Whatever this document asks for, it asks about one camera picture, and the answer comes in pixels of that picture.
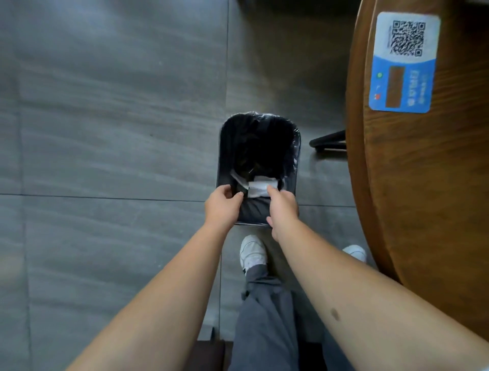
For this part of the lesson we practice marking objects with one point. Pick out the dark grey trash bin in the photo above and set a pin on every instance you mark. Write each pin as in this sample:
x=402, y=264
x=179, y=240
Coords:
x=254, y=212

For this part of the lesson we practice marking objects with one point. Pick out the white shoe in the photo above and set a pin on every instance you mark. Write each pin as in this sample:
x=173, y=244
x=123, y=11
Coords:
x=356, y=252
x=252, y=252

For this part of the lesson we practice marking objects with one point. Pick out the person's left hand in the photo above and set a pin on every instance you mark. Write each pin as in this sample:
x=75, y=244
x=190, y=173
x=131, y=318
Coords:
x=219, y=210

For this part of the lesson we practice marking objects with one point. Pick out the person's right forearm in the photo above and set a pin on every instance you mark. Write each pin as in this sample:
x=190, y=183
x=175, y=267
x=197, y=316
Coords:
x=363, y=305

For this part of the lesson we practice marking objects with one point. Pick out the person's right thumb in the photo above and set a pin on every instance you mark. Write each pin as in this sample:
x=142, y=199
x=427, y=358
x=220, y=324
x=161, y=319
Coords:
x=269, y=222

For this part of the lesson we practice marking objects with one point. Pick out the black metal table leg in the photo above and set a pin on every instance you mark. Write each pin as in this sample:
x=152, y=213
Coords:
x=328, y=140

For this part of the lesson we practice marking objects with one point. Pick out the person's left thumb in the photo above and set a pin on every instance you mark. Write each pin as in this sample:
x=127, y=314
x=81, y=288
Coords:
x=237, y=199

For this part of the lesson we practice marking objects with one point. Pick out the blue and white sticker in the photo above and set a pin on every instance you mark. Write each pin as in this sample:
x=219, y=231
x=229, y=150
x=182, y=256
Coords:
x=405, y=65

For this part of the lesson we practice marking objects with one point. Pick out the white paper scrap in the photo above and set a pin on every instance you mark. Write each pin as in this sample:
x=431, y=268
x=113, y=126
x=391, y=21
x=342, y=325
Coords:
x=238, y=179

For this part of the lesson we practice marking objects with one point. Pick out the grey trousers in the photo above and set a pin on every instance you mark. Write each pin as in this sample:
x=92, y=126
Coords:
x=263, y=325

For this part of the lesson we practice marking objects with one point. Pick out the person's left forearm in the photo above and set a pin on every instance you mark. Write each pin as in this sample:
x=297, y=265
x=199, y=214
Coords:
x=164, y=305

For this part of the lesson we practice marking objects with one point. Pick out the person's right hand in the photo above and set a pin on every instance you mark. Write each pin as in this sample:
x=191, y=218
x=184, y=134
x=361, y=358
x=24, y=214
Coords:
x=283, y=214

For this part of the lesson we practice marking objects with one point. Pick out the white right shoe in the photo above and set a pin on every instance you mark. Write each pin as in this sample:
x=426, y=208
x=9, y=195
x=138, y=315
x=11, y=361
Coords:
x=356, y=252

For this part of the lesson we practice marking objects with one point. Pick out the white left shoe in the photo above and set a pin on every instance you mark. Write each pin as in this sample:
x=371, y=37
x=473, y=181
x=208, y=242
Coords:
x=252, y=252

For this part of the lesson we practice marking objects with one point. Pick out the black plastic bin liner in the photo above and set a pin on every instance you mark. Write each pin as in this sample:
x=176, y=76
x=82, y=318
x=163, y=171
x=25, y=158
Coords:
x=258, y=141

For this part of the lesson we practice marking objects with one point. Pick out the white paper napkin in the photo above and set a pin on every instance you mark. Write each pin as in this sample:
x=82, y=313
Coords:
x=261, y=187

